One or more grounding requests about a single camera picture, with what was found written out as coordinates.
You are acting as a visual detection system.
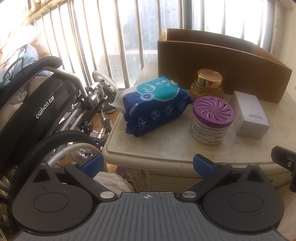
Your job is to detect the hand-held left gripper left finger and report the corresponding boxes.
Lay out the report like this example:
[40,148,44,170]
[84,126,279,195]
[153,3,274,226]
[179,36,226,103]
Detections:
[32,152,116,201]

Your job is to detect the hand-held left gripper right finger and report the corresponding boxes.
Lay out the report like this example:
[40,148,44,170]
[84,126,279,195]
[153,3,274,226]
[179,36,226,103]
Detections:
[179,153,258,202]

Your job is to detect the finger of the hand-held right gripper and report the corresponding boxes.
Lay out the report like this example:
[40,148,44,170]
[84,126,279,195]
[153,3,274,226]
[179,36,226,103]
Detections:
[271,146,296,193]

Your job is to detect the purple lid air freshener jar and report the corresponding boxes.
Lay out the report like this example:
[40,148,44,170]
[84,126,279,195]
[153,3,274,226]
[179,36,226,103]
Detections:
[190,96,235,146]

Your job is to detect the small white box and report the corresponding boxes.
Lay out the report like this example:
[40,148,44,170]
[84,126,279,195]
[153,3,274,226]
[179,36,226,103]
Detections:
[232,91,270,139]

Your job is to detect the blue wet wipes pack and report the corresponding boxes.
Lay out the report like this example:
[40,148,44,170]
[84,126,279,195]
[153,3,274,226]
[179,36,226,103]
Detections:
[109,76,195,138]

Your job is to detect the gold lid amber glass jar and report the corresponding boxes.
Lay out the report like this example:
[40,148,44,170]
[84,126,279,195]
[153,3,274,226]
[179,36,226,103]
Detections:
[190,68,224,100]

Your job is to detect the brown cardboard box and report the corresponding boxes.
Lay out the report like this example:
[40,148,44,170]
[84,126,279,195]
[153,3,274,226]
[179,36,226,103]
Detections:
[157,28,293,104]

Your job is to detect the white fluffy cloth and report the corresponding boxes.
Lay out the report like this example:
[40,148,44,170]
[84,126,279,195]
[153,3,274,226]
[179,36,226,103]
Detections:
[93,172,135,193]

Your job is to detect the cream plastic cabinet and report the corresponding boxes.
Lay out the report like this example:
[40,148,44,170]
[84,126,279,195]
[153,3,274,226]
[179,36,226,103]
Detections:
[102,61,296,193]

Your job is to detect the folded black wheelchair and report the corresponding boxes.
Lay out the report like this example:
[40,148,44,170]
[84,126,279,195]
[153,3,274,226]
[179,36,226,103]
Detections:
[0,56,119,227]

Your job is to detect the metal window bars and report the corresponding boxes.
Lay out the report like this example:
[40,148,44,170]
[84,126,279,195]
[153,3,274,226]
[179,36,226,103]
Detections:
[28,0,287,93]

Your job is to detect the pile of bedding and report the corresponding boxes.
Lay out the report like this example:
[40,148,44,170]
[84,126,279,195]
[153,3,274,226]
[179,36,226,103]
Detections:
[0,28,54,88]

